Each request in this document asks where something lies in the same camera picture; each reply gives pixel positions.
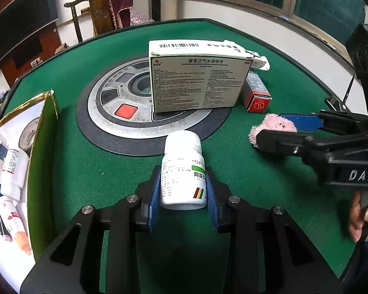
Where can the large white medicine box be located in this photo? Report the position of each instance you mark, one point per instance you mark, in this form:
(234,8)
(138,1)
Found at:
(199,82)

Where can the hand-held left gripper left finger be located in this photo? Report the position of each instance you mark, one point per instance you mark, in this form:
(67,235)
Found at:
(153,196)

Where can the pink fluffy ball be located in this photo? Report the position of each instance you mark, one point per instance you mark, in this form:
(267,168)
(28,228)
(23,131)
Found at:
(276,122)

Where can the dark red cloth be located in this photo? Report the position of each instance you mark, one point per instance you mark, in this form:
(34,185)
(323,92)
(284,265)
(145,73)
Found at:
(119,3)

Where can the black television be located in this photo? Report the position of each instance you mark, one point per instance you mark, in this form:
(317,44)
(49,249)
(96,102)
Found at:
(21,15)

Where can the brown television cabinet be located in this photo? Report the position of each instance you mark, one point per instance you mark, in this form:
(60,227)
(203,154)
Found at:
(50,39)

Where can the white power strip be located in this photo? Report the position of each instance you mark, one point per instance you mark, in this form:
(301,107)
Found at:
(36,62)

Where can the floral cushion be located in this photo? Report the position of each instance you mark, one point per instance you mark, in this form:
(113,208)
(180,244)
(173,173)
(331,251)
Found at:
(139,17)

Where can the wooden armchair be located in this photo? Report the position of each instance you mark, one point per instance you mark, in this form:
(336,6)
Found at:
(98,15)

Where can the person's right hand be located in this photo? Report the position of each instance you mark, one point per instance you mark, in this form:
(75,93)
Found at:
(354,220)

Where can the small red grey box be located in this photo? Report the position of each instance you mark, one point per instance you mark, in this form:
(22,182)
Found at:
(257,98)

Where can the white bottle with red label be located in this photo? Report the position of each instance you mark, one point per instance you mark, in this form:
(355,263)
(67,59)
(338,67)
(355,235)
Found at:
(13,171)

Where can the white blue tube box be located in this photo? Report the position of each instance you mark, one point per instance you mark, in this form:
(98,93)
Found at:
(259,62)

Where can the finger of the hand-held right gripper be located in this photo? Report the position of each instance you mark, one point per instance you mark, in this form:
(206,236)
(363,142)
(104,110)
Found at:
(300,121)
(282,142)

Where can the white bottle with green label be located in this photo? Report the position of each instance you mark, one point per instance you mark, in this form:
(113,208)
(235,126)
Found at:
(178,171)

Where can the white tube with red cap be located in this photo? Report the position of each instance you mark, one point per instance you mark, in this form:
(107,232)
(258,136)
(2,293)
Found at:
(9,214)

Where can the round grey table console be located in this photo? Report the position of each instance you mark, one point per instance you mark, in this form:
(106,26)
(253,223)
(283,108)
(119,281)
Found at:
(110,119)

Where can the green cardboard box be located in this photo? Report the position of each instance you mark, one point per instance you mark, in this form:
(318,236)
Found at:
(41,159)

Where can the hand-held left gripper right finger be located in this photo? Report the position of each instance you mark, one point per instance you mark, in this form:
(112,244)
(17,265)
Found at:
(211,202)

